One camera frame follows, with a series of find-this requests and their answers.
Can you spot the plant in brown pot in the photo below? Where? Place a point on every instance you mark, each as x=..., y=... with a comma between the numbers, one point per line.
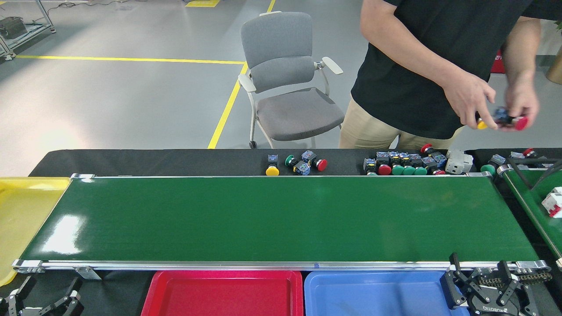
x=555, y=70

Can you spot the push button switch blue base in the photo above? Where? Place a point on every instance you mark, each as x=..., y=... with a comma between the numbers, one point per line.
x=369, y=166

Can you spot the blue plastic tray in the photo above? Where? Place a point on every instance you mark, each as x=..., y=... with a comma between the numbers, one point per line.
x=373, y=294

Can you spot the black box on rack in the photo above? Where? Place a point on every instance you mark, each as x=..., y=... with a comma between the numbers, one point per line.
x=12, y=27

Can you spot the red fire extinguisher box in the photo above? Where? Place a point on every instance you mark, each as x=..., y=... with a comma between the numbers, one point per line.
x=498, y=63

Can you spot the green conveyor belt silver frame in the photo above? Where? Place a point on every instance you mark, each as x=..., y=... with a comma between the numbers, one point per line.
x=263, y=219

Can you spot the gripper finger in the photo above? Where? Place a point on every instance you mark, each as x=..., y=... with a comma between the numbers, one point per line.
x=13, y=303
x=66, y=305

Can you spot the black guide frame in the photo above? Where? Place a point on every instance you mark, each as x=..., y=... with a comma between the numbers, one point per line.
x=520, y=174

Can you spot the silver metal rack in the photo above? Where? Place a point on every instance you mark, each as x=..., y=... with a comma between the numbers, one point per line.
x=26, y=38

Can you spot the person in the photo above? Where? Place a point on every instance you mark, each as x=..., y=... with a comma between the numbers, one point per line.
x=439, y=44

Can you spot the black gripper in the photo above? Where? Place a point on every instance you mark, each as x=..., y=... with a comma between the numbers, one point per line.
x=494, y=310

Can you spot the yellow plastic tray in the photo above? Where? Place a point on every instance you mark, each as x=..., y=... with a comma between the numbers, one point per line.
x=26, y=219

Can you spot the person's left hand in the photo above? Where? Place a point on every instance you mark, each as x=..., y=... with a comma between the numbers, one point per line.
x=522, y=101

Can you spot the grey office chair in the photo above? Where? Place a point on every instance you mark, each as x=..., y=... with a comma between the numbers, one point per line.
x=298, y=112

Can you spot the short green conveyor belt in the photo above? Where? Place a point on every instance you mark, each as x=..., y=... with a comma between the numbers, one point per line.
x=524, y=202

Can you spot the person's right forearm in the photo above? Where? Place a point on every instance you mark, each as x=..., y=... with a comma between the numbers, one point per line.
x=395, y=44

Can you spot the person's left forearm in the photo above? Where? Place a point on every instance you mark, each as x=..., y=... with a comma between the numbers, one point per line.
x=522, y=48

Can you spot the red plastic tray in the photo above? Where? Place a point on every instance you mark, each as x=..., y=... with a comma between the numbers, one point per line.
x=219, y=294

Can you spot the yellow push button switch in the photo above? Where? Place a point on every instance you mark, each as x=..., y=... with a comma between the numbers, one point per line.
x=272, y=171
x=481, y=124

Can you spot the white circuit breaker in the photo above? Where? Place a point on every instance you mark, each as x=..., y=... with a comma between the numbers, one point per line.
x=553, y=202
x=459, y=163

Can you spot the person's right hand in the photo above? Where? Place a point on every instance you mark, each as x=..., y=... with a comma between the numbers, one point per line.
x=467, y=98

